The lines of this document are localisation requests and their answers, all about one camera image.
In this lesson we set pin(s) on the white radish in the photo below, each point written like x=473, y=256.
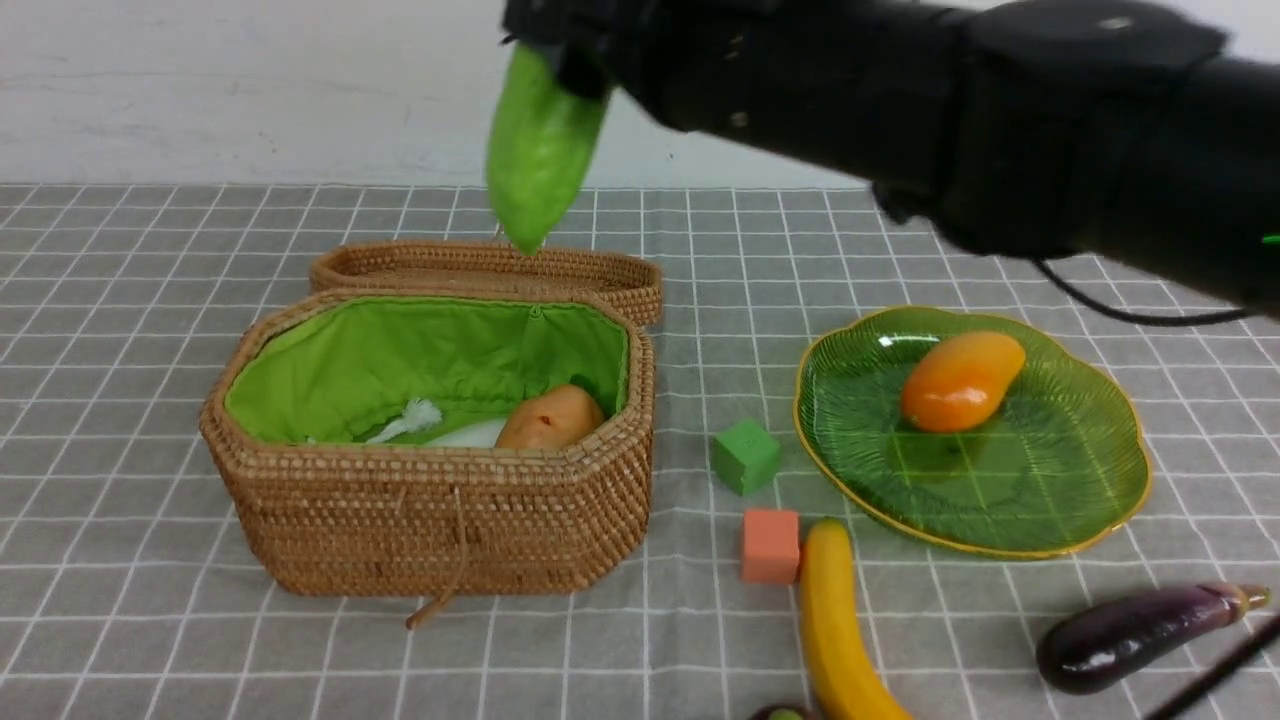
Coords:
x=417, y=421

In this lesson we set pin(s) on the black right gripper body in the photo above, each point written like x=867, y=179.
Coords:
x=595, y=48

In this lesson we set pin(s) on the brown potato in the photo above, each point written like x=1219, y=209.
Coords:
x=560, y=417

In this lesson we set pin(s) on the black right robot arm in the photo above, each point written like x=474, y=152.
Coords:
x=1034, y=130

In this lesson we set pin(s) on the grey checkered tablecloth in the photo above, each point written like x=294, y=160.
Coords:
x=128, y=591

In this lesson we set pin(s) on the dark mangosteen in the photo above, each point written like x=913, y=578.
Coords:
x=783, y=712

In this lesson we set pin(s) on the green bitter gourd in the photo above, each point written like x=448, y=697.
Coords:
x=543, y=139

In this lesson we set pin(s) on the purple eggplant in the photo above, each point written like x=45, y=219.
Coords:
x=1095, y=648

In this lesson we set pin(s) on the yellow banana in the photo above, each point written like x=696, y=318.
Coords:
x=844, y=681

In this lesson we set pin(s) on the green foam cube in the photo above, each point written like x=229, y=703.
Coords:
x=745, y=457

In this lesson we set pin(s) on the orange foam cube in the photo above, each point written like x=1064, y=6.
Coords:
x=770, y=547

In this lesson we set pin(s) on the orange mango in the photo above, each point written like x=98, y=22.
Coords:
x=961, y=382

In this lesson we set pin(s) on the woven wicker basket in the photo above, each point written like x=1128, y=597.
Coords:
x=473, y=325

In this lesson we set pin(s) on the green glass plate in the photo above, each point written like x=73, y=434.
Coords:
x=1061, y=464

